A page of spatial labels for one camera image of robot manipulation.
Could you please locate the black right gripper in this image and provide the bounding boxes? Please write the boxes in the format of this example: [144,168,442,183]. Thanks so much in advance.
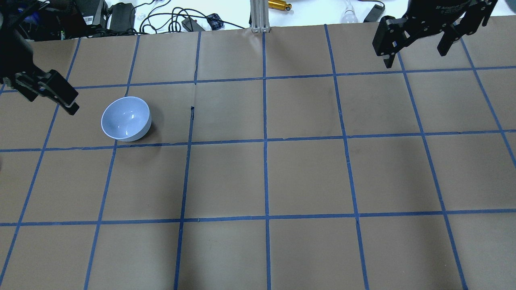
[372,0,498,68]

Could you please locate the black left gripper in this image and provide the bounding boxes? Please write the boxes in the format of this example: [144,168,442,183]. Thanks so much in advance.
[0,12,79,116]

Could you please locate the blue bowl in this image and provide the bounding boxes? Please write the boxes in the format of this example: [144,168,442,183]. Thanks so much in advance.
[101,97,152,143]

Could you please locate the black power adapter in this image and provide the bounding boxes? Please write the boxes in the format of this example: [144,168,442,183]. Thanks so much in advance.
[363,4,385,23]

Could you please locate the white light bulb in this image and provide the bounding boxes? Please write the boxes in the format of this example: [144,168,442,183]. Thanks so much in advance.
[341,0,359,23]

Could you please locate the yellow tool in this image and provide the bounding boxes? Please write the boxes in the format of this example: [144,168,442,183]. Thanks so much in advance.
[268,0,292,11]

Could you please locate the aluminium frame post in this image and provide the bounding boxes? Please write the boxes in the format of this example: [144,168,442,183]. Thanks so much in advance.
[250,0,270,33]

